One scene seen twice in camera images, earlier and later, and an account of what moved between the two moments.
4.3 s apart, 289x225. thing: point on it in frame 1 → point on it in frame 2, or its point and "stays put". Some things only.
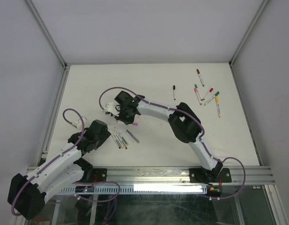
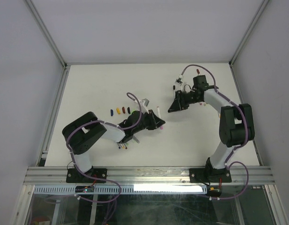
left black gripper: [105, 136] → [154, 121]
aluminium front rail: [176, 176] stays put
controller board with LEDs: [85, 189] stays put
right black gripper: [126, 121] → [178, 103]
